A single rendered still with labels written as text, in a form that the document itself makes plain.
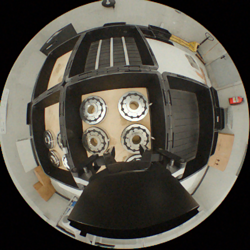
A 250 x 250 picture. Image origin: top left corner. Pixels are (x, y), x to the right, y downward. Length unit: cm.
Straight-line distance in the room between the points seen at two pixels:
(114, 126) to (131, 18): 327
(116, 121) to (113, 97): 9
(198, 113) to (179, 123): 16
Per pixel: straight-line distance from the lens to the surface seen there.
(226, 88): 312
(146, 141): 26
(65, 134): 25
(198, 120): 48
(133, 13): 325
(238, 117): 290
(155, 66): 25
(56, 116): 44
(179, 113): 36
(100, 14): 333
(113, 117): 27
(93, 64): 41
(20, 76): 338
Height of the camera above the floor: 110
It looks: 88 degrees down
